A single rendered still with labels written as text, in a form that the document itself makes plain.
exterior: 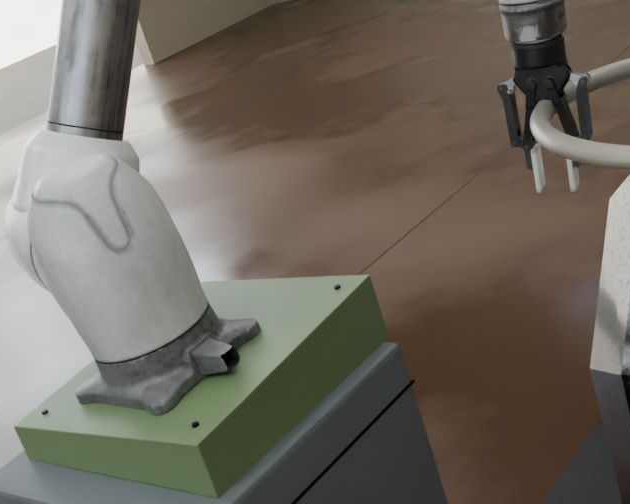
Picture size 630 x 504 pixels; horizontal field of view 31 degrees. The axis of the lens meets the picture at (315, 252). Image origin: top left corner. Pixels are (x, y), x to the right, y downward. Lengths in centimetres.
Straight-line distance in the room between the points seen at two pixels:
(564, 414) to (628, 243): 105
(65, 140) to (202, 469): 48
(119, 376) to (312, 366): 23
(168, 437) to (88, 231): 24
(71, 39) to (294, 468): 61
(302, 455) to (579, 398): 154
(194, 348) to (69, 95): 38
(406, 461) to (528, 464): 114
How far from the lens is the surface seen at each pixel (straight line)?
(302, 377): 131
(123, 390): 135
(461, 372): 299
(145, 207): 129
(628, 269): 170
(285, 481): 127
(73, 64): 148
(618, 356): 167
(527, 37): 162
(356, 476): 137
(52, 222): 128
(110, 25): 148
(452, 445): 270
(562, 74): 166
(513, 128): 170
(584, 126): 167
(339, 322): 135
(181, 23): 955
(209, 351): 130
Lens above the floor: 142
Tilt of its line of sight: 20 degrees down
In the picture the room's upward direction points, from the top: 18 degrees counter-clockwise
